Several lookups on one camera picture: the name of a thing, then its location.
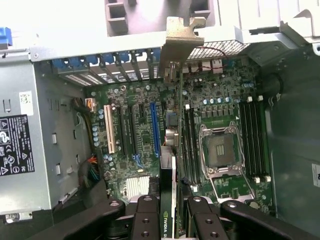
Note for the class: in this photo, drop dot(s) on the round coin battery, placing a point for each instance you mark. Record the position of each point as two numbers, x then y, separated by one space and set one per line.
254 205

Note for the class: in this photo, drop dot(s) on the white expansion slot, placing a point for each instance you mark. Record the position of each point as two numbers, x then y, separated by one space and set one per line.
109 130

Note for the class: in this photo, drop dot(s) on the green motherboard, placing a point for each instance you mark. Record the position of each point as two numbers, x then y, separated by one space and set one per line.
145 135

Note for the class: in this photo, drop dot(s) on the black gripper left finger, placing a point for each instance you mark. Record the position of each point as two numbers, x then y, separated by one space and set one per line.
146 220

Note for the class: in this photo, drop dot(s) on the CPU socket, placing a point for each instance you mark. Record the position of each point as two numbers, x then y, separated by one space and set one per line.
221 150

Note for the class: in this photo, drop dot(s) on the grey parts rack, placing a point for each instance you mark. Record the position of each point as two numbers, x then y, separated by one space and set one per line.
116 27

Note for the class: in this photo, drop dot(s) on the short black expansion slot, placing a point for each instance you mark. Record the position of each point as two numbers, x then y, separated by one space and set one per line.
141 112

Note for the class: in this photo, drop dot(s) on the black RAM slot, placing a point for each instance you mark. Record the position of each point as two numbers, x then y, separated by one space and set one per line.
197 117
263 140
189 147
184 145
251 140
257 140
193 150
245 140

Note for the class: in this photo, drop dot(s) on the blue case release latch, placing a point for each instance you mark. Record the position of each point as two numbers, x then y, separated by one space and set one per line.
5 37

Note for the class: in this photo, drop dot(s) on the white power connector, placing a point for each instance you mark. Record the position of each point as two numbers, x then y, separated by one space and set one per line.
90 105

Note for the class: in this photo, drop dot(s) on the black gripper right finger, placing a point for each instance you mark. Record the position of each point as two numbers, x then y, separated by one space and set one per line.
202 220

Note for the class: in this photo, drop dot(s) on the black open PC case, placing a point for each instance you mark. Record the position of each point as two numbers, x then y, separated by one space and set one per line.
295 112

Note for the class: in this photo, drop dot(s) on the long black expansion slot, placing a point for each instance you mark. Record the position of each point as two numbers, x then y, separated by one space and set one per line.
122 130
133 130

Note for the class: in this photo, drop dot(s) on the metal socket cover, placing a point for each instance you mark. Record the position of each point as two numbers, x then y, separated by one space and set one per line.
235 198

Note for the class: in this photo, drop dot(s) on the blue expansion slot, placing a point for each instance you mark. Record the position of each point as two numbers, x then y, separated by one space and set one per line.
155 130

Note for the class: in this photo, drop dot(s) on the silver chipset heatsink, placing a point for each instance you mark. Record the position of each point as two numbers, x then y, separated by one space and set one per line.
138 185

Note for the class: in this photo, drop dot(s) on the grey power supply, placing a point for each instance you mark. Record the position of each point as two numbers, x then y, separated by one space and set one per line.
50 125

